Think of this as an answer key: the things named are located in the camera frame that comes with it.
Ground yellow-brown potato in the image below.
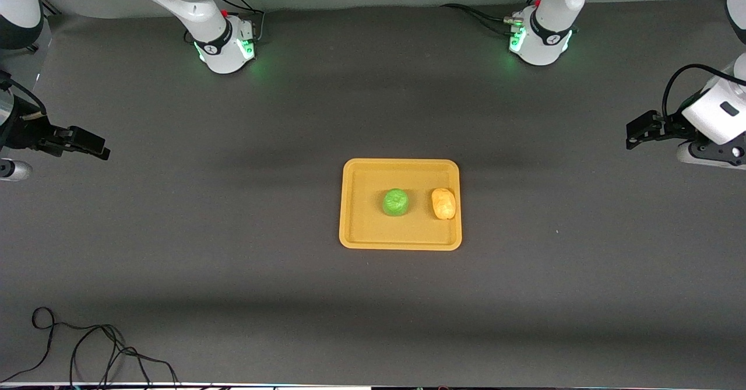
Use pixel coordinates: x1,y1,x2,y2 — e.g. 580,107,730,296
431,188,457,220

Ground green apple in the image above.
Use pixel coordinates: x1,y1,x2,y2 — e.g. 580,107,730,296
382,188,410,217

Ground yellow plastic tray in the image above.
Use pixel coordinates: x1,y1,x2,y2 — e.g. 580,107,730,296
339,158,463,251

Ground dark grey table mat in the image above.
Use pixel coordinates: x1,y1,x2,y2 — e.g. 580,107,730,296
0,0,746,386

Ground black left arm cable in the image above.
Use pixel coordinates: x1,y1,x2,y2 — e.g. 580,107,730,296
662,64,746,124

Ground thin black loose cable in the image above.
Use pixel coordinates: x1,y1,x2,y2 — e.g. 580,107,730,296
0,307,180,387

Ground black right base cables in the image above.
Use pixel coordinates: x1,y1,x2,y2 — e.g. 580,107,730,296
184,0,267,45

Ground black base cables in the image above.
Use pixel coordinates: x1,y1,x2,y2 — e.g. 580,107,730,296
440,0,546,36
184,0,267,45

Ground black left base cables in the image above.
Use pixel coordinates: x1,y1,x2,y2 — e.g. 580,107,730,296
440,0,546,36

